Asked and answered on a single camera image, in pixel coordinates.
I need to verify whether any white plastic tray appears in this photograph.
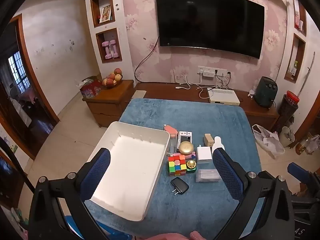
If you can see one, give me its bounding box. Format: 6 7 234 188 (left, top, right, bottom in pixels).
85 121 171 222

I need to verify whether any white digital camera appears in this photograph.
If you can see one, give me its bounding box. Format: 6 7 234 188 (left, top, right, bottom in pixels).
178 131 193 148

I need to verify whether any black television cable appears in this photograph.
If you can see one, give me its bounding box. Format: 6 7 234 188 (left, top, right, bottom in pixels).
134 35 160 82

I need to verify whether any white wall shelf unit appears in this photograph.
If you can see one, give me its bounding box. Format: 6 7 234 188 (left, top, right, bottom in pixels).
84 0 133 80

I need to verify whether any white plastic bag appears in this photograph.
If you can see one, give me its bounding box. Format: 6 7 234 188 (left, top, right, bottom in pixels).
252 124 285 155

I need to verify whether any white bucket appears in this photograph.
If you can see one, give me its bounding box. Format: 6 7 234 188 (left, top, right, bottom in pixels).
279 126 295 147

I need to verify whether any red lidded container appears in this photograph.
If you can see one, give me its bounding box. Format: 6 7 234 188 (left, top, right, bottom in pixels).
286 90 300 103

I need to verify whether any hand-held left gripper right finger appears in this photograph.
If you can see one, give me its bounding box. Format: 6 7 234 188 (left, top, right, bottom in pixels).
212 147 297 240

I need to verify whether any wooden side cabinet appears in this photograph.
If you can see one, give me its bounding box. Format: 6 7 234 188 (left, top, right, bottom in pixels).
82 79 135 128

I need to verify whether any gold bell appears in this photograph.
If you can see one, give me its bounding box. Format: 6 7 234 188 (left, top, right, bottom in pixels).
186 159 197 173

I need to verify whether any dark wicker basket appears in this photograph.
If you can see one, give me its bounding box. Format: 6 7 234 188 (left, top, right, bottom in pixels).
277 95 299 133

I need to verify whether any colourful puzzle cube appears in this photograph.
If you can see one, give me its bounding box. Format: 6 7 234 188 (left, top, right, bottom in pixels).
168 154 187 176

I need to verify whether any pink dumbbell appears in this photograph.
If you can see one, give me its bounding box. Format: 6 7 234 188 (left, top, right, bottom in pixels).
102 41 112 60
111 39 120 58

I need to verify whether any person's left hand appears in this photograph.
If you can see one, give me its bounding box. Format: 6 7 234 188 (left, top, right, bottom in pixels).
136 231 209 240

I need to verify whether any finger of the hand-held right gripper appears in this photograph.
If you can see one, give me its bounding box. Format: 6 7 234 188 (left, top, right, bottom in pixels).
287 162 314 182

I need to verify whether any red gift box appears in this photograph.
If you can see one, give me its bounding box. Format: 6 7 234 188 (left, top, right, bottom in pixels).
80 79 102 98

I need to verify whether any clear plastic box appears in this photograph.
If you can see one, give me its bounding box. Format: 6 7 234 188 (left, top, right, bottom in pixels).
195 169 222 183

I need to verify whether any blue fleece blanket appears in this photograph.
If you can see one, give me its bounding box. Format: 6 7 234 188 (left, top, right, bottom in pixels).
84 98 265 240

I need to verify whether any white plastic bottle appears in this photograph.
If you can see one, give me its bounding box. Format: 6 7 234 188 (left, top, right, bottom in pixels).
212 136 223 155

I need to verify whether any pink tube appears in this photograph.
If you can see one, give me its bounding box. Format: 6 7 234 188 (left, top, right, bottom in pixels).
172 152 197 159

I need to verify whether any black flat television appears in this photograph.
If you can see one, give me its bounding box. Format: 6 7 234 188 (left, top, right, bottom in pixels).
155 0 265 60

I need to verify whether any picture book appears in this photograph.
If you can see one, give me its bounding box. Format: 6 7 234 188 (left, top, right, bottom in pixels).
99 5 112 23

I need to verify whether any gold round compact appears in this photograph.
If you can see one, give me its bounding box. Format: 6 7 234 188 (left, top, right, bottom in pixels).
179 141 195 155

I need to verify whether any black plug charger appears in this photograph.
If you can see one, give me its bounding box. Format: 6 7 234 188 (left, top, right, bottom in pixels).
171 177 189 195

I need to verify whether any clear bottle with pink cap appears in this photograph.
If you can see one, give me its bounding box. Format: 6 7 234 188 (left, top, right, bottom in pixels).
164 124 178 154

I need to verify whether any white cube charger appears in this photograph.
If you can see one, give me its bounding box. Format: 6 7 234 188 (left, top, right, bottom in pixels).
197 145 213 163

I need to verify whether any wooden door frame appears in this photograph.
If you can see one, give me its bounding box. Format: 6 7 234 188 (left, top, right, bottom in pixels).
10 14 60 160

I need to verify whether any white charging cable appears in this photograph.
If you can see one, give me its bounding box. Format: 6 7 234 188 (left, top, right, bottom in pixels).
175 75 203 90

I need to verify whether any stuffed toy figure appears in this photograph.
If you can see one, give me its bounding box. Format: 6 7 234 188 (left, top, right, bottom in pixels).
101 68 123 90

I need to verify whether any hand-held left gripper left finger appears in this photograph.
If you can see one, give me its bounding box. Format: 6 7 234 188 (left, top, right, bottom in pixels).
29 147 112 240

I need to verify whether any low wooden television cabinet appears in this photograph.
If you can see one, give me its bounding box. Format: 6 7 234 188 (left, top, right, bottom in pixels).
134 82 280 132

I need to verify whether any white set-top box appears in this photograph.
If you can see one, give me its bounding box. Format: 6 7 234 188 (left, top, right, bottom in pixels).
207 88 240 106

